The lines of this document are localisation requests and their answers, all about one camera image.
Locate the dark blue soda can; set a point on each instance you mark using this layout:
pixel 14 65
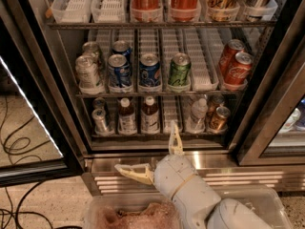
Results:
pixel 149 68

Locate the front silver soda can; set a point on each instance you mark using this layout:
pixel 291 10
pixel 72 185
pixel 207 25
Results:
pixel 87 72

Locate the empty white tray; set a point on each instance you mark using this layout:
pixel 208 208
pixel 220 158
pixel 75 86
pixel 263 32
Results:
pixel 109 11
pixel 71 11

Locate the front slim silver can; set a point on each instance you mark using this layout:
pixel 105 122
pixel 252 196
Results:
pixel 101 120

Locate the right clear plastic bin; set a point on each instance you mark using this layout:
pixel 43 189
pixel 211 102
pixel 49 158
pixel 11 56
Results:
pixel 248 207

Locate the steel fridge bottom grille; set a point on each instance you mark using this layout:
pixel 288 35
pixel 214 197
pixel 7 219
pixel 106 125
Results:
pixel 218 169

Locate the silver soda can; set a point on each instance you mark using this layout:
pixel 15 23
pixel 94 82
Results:
pixel 87 72
pixel 93 48

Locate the rear red coca-cola can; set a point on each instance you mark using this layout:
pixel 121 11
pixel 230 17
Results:
pixel 231 48

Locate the right brown drink bottle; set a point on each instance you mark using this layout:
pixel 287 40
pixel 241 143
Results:
pixel 149 116

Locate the rear gold can bottom shelf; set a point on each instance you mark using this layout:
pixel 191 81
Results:
pixel 215 101

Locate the green soda can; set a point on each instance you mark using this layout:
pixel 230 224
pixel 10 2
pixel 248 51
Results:
pixel 179 70

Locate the open glass fridge door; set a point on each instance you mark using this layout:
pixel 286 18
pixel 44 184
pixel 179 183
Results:
pixel 38 142

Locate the front gold can bottom shelf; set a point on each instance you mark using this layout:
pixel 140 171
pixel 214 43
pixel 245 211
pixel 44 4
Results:
pixel 219 118

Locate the slim silver can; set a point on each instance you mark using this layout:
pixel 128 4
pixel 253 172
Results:
pixel 101 120
pixel 99 103

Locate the clear water bottle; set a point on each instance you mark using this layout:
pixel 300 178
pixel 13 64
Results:
pixel 198 114

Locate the left brown drink bottle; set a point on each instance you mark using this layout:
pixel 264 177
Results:
pixel 127 120

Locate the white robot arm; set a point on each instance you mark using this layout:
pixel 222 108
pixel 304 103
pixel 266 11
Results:
pixel 198 204

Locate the blue pepsi can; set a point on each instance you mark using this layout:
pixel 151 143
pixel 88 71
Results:
pixel 122 47
pixel 120 74

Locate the rear slim silver can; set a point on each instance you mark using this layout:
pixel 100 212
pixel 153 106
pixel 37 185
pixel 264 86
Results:
pixel 99 103

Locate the clear plastic bin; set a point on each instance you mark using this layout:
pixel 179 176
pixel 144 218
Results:
pixel 133 211
pixel 248 207

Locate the top wire shelf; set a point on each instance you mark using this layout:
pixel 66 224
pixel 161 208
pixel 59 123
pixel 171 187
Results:
pixel 159 25

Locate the empty white tray top left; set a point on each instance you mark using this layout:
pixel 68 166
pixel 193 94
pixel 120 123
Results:
pixel 71 11

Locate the brown drink bottle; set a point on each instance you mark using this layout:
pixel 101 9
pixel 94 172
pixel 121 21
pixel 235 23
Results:
pixel 127 120
pixel 149 116

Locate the rear silver soda can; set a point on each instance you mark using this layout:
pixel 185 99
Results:
pixel 93 48

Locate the empty white tray middle shelf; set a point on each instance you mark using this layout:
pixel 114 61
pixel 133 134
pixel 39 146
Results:
pixel 203 75

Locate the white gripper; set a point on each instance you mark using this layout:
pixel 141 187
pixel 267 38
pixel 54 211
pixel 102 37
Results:
pixel 172 174

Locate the wire shelf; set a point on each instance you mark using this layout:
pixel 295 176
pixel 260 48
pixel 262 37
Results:
pixel 155 94
pixel 159 25

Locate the left clear plastic bin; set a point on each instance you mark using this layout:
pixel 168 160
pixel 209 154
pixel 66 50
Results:
pixel 133 211

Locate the front red coca-cola can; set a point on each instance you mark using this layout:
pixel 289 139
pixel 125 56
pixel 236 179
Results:
pixel 239 68

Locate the middle wire shelf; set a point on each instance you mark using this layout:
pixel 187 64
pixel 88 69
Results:
pixel 155 94

